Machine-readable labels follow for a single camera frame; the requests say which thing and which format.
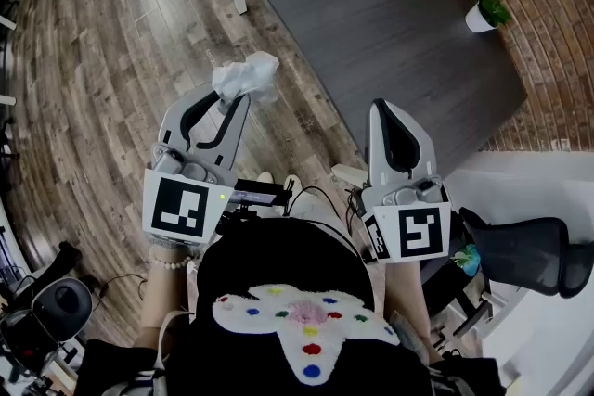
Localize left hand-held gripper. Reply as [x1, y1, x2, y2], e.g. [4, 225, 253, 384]
[141, 83, 252, 252]

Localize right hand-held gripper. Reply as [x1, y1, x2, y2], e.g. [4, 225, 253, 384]
[359, 98, 454, 265]

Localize white cloth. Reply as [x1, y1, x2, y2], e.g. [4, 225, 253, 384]
[212, 50, 281, 107]

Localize person's left forearm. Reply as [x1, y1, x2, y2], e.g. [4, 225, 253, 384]
[133, 245, 201, 351]

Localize person's right forearm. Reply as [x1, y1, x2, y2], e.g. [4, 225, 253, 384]
[382, 261, 443, 367]

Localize black chest-mounted device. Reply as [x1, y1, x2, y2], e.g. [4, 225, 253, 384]
[217, 178, 297, 228]

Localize person's legs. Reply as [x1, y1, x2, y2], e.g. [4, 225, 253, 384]
[254, 171, 348, 231]

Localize teal potted plant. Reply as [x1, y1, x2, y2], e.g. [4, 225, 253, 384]
[450, 243, 482, 278]

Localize person's black shirt torso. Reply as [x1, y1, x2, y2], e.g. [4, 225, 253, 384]
[73, 217, 507, 396]

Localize green plant in white pot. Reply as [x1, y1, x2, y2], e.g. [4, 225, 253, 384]
[464, 0, 513, 34]

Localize black mesh office chair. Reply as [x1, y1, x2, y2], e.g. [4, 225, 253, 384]
[458, 206, 594, 300]

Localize grey wrist strap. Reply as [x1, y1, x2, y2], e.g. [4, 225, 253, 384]
[147, 234, 206, 253]

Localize beige bead bracelet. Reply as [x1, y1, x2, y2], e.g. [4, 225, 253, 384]
[148, 244, 200, 272]

